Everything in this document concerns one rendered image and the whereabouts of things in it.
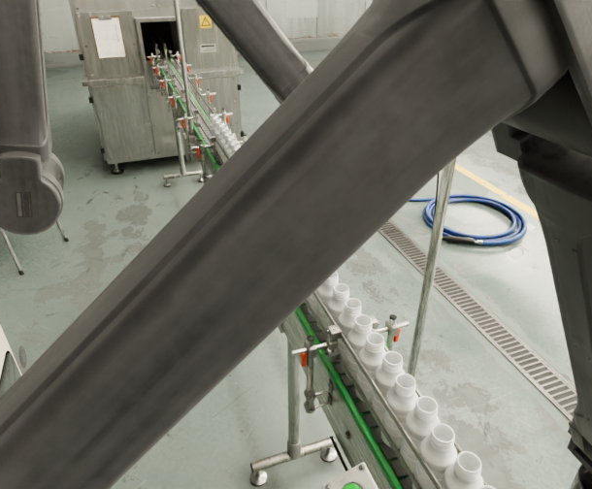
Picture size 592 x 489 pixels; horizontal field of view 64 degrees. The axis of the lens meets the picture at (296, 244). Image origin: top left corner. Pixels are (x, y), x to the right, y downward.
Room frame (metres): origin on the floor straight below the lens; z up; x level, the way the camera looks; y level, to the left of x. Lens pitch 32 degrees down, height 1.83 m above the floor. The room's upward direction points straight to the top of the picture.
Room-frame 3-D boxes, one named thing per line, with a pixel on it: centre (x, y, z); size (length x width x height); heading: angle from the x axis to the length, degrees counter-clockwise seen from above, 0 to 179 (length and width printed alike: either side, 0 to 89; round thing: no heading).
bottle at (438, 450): (0.49, -0.24, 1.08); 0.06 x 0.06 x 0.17
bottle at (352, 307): (0.82, -0.13, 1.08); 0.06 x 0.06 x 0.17
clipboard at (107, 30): (4.22, 1.55, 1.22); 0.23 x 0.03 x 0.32; 110
